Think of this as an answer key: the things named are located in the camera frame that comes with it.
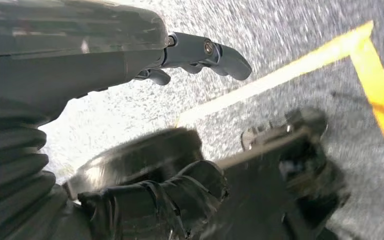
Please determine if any yellow floor tape square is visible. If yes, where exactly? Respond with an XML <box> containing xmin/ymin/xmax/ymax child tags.
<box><xmin>175</xmin><ymin>20</ymin><xmax>384</xmax><ymax>186</ymax></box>

